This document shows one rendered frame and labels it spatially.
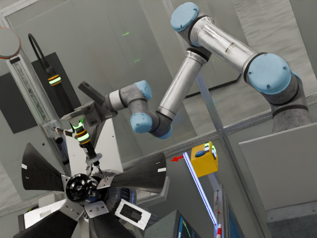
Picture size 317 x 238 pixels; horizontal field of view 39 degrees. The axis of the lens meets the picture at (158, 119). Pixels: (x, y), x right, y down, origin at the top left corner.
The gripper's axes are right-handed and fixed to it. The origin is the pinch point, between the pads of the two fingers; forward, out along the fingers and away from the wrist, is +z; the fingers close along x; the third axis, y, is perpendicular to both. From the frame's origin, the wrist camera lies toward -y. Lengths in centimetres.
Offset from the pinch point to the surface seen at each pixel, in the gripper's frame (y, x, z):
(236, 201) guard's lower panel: 94, 70, -40
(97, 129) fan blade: 12.3, 10.8, -5.4
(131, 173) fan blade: 31.9, 0.9, -14.5
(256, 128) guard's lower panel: 56, 70, -65
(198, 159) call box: 43, 21, -38
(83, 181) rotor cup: 26.6, -4.1, 3.7
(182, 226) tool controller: 27, -63, -43
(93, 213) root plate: 39.4, -8.4, 3.9
